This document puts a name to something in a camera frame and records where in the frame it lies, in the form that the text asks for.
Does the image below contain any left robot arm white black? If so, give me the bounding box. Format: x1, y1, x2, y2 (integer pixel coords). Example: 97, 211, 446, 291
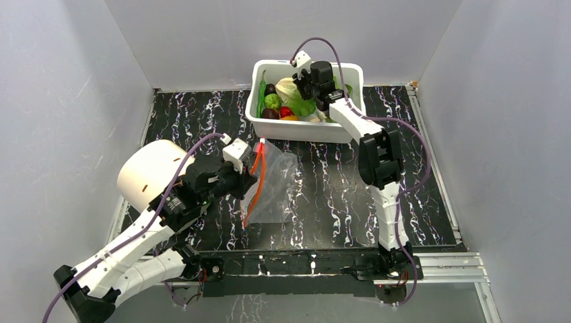
54, 146, 258, 322

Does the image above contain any orange fruit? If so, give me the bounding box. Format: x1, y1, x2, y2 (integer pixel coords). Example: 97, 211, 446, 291
281, 115, 300, 121

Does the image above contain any red tomato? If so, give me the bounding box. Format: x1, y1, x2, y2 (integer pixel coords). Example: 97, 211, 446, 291
279, 106, 295, 118

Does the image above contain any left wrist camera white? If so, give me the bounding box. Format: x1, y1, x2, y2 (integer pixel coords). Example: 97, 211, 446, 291
222, 138, 252, 174

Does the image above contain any clear zip top bag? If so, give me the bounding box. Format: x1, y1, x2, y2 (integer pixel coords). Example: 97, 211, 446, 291
240, 138, 298, 227

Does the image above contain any green bumpy fruit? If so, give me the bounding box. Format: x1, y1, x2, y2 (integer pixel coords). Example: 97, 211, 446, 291
263, 94, 282, 110

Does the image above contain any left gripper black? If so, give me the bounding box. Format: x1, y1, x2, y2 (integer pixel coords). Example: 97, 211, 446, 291
199, 157, 258, 206

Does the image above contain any white cylindrical drum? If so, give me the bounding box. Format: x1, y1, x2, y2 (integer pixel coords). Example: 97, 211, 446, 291
116, 139, 187, 213

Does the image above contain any beige mushroom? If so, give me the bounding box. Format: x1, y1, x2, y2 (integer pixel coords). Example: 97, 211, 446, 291
307, 108, 327, 122

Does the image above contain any dark purple fruit front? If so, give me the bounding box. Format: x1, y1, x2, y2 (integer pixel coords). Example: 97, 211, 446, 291
261, 108, 281, 120

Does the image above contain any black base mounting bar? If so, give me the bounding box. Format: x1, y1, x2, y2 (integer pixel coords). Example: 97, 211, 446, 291
200, 248, 424, 301

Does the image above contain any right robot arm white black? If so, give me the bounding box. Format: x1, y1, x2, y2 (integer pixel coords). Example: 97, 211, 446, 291
291, 61, 420, 281

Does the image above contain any white plastic bin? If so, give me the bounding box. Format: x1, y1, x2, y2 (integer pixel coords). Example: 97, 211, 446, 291
244, 60, 366, 144

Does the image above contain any long green chili pepper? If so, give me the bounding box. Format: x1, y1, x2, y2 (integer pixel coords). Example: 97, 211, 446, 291
256, 70, 267, 118

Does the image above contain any green leafy vegetable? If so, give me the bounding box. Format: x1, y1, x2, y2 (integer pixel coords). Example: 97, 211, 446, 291
327, 76, 353, 123

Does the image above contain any green napa cabbage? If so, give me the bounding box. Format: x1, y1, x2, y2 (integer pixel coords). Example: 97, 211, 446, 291
275, 77, 316, 117

